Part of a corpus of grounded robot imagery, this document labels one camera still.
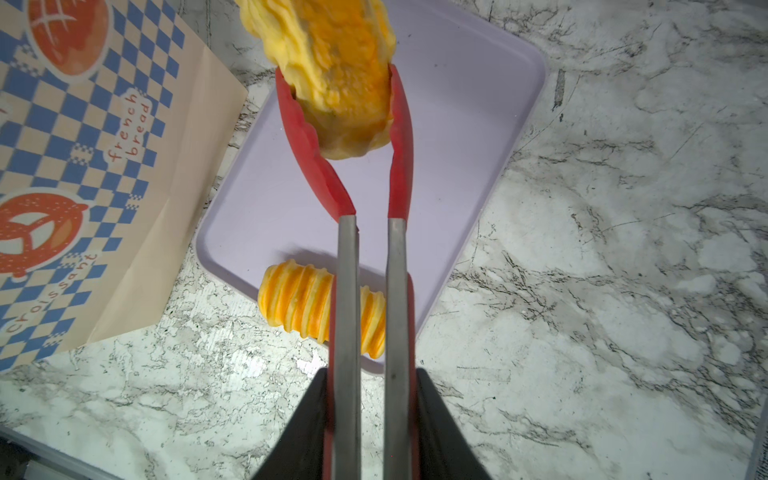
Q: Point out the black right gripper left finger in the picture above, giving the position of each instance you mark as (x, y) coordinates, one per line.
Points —
(299, 452)

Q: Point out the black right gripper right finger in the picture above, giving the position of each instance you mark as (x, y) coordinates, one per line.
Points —
(444, 454)

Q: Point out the red silicone steel tongs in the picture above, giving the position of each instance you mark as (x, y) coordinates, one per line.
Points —
(342, 441)

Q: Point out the blue checkered paper bag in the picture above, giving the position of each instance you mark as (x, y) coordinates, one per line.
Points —
(115, 117)

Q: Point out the yellow glazed danish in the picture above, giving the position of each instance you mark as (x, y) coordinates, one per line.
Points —
(335, 54)

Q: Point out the ridged spiral bread roll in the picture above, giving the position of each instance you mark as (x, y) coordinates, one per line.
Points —
(297, 298)

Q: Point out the lilac plastic tray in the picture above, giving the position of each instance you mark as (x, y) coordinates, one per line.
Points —
(470, 86)

